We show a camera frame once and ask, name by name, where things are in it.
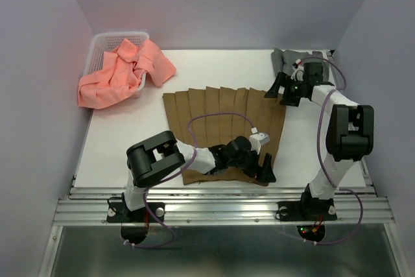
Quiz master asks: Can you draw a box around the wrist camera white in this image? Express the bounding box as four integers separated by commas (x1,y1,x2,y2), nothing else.
248,127,270,154
290,59,304,81

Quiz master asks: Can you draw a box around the pink skirt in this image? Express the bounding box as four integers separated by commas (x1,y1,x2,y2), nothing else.
77,38,176,110

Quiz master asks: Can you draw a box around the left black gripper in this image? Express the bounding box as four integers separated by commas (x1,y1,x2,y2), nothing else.
227,147,274,184

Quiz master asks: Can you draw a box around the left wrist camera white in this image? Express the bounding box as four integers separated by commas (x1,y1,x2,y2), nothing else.
248,127,270,154

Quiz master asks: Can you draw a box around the grey pleated skirt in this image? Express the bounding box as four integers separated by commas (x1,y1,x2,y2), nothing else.
271,48,330,85

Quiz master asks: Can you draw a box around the white perforated plastic basket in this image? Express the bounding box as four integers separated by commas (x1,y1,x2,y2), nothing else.
82,31,150,98

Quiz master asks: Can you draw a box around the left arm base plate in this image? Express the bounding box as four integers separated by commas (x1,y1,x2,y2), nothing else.
106,202,165,223

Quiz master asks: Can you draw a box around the aluminium mounting rail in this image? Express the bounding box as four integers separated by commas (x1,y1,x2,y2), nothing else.
53,187,395,226

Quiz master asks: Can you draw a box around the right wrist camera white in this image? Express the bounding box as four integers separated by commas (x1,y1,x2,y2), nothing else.
290,59,304,81

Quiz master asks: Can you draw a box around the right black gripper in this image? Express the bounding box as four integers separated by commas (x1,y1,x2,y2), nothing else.
263,71,304,106

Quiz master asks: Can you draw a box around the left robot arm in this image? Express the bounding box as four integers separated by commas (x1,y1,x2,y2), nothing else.
121,128,276,221

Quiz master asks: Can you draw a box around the tan brown skirt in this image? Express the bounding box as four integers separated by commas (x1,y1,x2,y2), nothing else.
162,87,286,166

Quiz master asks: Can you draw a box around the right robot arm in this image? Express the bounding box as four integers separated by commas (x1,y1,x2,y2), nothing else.
265,58,375,222

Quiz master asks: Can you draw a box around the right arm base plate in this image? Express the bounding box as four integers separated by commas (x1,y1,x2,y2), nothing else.
276,199,337,222

